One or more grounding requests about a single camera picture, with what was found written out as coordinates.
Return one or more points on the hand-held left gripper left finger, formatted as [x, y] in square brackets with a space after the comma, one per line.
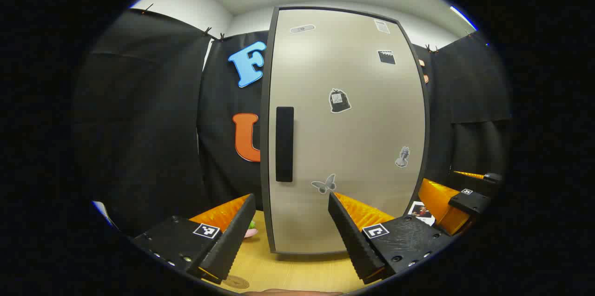
[232, 240]

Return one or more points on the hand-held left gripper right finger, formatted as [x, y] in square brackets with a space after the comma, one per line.
[353, 240]

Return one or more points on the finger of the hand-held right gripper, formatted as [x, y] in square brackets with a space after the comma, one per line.
[469, 202]
[492, 178]

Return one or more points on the round brown coaster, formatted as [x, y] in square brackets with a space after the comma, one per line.
[234, 282]

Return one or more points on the grey cabinet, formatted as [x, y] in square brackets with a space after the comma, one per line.
[265, 147]

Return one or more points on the pink white plush toy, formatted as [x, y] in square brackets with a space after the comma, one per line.
[251, 233]

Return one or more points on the black backdrop cloth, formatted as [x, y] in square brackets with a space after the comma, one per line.
[148, 124]

